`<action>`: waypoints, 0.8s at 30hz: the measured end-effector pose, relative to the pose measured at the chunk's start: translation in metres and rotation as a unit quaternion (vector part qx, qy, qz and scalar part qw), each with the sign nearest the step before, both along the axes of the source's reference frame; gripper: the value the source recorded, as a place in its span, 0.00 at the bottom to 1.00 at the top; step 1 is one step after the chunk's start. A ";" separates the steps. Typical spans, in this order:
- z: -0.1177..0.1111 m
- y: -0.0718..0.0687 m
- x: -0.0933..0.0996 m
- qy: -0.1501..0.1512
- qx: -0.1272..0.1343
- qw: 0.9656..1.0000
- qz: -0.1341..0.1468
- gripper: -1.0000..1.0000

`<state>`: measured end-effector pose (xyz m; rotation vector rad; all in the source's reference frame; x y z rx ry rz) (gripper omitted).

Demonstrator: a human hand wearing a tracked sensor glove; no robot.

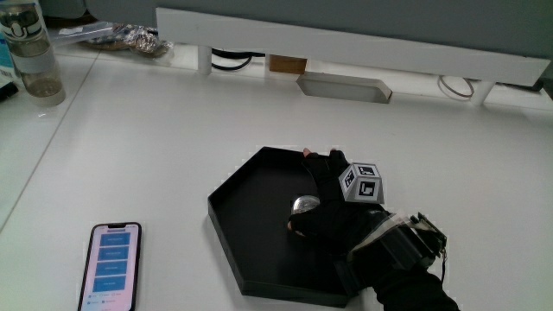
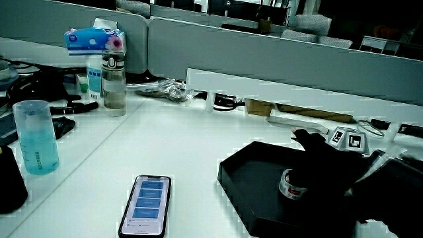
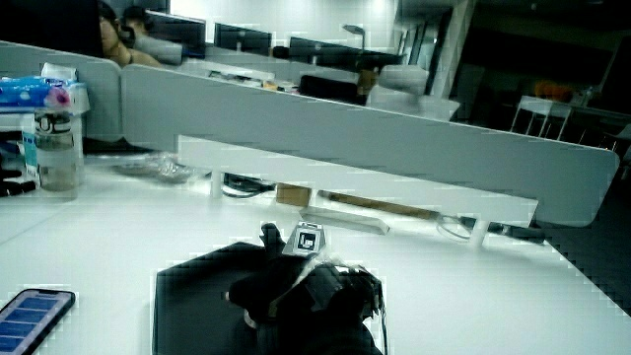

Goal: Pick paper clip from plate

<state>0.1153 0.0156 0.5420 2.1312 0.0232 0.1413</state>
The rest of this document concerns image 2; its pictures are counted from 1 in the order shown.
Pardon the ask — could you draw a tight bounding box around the person's right hand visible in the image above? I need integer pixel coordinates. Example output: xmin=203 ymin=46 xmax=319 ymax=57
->
xmin=286 ymin=126 xmax=386 ymax=201

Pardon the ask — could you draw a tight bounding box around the white red tape roll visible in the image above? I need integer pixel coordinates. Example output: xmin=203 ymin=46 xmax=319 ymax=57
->
xmin=278 ymin=169 xmax=308 ymax=201

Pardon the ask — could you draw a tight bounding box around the black plate tray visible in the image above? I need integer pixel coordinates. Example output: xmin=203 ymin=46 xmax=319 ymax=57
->
xmin=217 ymin=141 xmax=360 ymax=238

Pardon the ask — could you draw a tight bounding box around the person's right forearm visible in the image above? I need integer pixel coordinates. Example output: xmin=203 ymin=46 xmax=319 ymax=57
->
xmin=345 ymin=157 xmax=423 ymax=238

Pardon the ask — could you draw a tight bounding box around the flat white device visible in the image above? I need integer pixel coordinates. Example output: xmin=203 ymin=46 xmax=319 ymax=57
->
xmin=266 ymin=115 xmax=330 ymax=136

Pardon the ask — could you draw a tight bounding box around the flat brown board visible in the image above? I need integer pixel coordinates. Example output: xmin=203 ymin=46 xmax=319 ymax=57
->
xmin=276 ymin=103 xmax=354 ymax=124

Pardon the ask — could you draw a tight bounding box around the white desk shelf riser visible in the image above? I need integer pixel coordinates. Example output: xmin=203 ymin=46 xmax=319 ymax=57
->
xmin=185 ymin=67 xmax=423 ymax=143

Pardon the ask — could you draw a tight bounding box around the small cardboard box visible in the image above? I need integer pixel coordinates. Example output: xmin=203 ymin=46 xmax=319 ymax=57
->
xmin=245 ymin=98 xmax=275 ymax=117

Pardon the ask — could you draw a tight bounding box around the grey desk partition panel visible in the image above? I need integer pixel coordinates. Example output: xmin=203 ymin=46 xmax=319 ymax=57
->
xmin=0 ymin=0 xmax=149 ymax=75
xmin=147 ymin=17 xmax=423 ymax=107

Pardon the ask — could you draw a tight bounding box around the grey mesh office chair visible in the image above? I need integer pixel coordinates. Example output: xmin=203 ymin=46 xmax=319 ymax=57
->
xmin=280 ymin=14 xmax=354 ymax=50

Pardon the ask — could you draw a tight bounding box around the crumpled clear plastic wrap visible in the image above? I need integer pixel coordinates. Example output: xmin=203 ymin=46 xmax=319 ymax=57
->
xmin=127 ymin=78 xmax=194 ymax=103

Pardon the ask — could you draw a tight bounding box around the black smartphone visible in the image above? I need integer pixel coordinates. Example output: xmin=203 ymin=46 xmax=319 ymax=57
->
xmin=118 ymin=175 xmax=173 ymax=238

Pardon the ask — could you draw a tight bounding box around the clear water bottle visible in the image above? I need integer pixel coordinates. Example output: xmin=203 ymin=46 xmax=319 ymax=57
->
xmin=100 ymin=50 xmax=128 ymax=118

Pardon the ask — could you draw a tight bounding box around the white bottle blue label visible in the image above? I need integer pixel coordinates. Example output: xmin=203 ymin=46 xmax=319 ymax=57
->
xmin=85 ymin=54 xmax=104 ymax=100

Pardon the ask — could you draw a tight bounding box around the small green white tube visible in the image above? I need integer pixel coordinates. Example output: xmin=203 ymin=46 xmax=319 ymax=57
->
xmin=77 ymin=73 xmax=89 ymax=95

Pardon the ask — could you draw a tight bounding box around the blue tissue pack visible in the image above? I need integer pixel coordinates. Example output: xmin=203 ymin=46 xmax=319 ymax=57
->
xmin=63 ymin=17 xmax=128 ymax=56

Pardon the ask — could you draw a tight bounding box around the black cloth pouch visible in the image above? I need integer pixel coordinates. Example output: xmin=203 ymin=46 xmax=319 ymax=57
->
xmin=52 ymin=116 xmax=77 ymax=140

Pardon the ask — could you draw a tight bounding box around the blue liquid plastic bottle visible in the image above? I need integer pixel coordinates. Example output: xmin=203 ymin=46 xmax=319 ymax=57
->
xmin=12 ymin=99 xmax=61 ymax=176

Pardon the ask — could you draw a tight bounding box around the black bag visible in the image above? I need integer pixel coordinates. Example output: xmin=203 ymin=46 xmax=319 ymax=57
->
xmin=6 ymin=69 xmax=82 ymax=106

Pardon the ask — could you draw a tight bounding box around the black rounded object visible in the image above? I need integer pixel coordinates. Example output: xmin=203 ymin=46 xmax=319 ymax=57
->
xmin=0 ymin=145 xmax=29 ymax=215

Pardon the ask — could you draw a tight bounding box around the thin wire loop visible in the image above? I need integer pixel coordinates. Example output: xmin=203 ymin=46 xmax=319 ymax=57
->
xmin=356 ymin=119 xmax=385 ymax=138

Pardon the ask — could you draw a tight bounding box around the black cable bundle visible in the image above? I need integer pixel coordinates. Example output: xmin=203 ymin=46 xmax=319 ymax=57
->
xmin=194 ymin=92 xmax=246 ymax=112

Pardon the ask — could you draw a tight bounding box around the white wire rack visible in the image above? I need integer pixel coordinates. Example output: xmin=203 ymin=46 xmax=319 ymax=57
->
xmin=359 ymin=35 xmax=401 ymax=56

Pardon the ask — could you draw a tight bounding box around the black strap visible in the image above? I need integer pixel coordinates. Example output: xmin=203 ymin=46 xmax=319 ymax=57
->
xmin=49 ymin=101 xmax=100 ymax=116

